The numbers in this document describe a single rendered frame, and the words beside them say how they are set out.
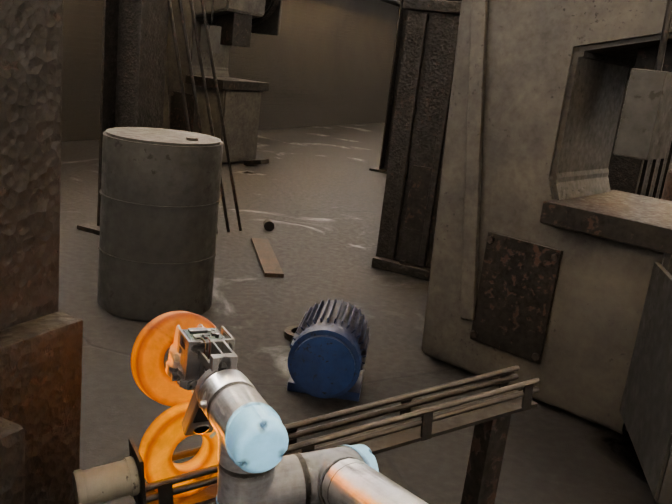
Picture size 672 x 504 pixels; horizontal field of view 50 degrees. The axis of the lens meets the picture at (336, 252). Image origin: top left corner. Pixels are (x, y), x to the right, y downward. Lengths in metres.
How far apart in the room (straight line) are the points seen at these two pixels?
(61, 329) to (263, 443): 0.46
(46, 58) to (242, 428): 0.64
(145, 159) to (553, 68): 1.82
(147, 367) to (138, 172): 2.35
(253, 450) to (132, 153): 2.68
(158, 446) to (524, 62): 2.38
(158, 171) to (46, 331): 2.29
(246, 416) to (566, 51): 2.41
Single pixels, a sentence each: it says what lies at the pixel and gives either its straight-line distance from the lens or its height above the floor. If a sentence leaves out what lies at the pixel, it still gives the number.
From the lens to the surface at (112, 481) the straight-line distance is 1.20.
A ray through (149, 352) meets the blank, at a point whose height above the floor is 0.85.
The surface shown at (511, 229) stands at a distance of 3.18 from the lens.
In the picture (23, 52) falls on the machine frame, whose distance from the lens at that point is 1.19.
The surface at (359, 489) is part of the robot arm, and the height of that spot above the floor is 0.84.
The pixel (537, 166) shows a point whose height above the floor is 1.01.
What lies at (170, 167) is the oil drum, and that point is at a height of 0.77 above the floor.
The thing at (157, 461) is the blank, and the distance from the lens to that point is 1.20.
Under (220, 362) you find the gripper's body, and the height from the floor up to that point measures 0.91.
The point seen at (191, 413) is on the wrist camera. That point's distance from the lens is 1.11.
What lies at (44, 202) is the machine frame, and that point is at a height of 1.06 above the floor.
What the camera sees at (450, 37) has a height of 1.55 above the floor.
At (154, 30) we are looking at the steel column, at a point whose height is 1.38.
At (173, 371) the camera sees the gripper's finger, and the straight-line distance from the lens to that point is 1.14.
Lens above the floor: 1.33
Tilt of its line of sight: 15 degrees down
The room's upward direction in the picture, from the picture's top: 7 degrees clockwise
